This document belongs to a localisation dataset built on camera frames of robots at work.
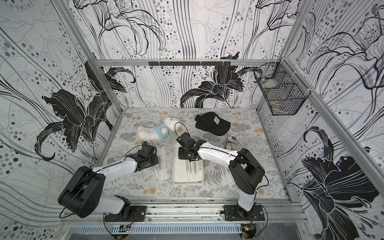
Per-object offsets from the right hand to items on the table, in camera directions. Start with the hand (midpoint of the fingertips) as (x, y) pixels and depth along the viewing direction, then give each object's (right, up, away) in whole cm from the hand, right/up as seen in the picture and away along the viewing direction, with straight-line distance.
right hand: (183, 153), depth 89 cm
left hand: (-17, -6, +4) cm, 18 cm away
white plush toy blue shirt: (-14, +15, +5) cm, 21 cm away
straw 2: (+5, -10, -3) cm, 12 cm away
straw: (+7, -10, -3) cm, 12 cm away
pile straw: (+24, -12, -4) cm, 27 cm away
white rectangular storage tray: (+1, -10, -2) cm, 10 cm away
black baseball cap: (+18, +19, +17) cm, 32 cm away
